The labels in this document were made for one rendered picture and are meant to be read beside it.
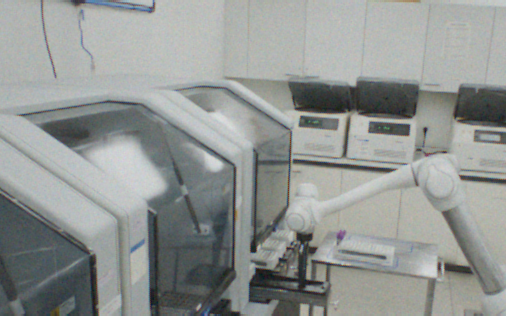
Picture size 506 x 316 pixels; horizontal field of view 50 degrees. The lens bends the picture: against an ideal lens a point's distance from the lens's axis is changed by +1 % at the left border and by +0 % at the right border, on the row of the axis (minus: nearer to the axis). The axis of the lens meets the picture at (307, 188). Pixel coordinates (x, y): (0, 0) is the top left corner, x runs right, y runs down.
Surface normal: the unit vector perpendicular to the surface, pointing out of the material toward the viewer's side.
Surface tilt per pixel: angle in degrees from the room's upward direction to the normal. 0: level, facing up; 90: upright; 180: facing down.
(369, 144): 90
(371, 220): 90
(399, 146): 90
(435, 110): 90
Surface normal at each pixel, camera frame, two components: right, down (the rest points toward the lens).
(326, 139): -0.23, 0.25
